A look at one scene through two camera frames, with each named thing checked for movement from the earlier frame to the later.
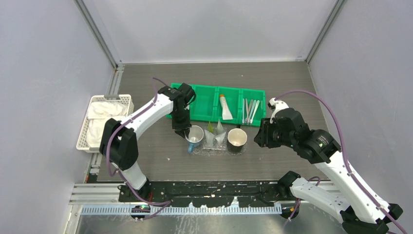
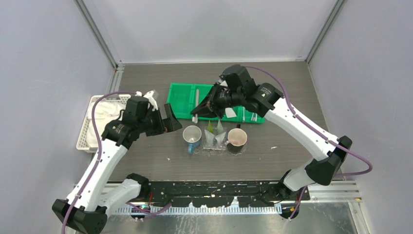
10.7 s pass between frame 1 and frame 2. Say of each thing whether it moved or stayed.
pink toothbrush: moved
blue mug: stayed
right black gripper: moved
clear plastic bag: stayed
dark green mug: stayed
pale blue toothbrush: moved
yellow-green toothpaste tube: stayed
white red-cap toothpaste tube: stayed
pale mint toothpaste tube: stayed
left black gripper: moved
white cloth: stayed
